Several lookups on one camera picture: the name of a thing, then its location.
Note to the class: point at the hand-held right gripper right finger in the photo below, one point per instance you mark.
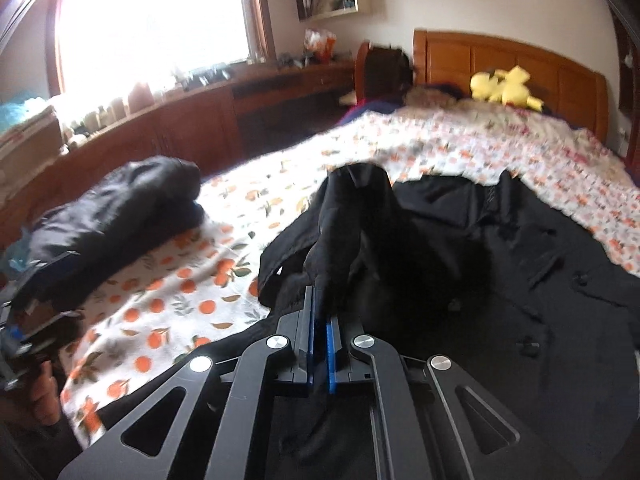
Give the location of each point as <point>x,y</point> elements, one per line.
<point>331,360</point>

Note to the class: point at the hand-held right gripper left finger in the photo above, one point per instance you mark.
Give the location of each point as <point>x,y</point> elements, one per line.
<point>310,345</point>

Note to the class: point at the black coat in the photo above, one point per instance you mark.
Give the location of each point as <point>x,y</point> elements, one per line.
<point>475,260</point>

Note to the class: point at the folded dark clothes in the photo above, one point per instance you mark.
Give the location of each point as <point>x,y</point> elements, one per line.
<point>110,215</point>

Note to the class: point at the person's left hand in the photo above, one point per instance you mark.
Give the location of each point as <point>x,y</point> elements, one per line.
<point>44,395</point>

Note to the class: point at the orange print blanket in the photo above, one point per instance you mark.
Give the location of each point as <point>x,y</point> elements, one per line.
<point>225,240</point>

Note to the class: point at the teal cloth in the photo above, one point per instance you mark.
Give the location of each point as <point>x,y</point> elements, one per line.
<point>20,107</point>

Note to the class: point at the purple cloth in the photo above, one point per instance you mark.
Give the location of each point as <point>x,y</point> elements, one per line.
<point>372,107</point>

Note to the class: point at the wooden cabinet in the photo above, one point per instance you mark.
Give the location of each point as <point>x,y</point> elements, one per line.
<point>200,125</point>

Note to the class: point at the dark chair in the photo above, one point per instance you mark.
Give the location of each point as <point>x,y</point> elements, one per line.
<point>382,75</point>

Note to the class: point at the beige pillow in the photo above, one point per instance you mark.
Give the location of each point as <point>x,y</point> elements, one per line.
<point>450,102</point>

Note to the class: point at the orange white bag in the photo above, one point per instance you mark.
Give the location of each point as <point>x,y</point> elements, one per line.
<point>320,44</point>

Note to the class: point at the yellow plush toy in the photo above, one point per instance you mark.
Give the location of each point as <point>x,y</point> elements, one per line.
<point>502,86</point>

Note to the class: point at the window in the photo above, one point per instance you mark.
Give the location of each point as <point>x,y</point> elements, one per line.
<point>150,20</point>

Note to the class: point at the wooden headboard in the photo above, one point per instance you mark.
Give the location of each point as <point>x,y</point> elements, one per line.
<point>530,67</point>

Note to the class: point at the wooden wardrobe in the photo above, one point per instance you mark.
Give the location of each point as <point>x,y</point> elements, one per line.
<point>627,60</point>

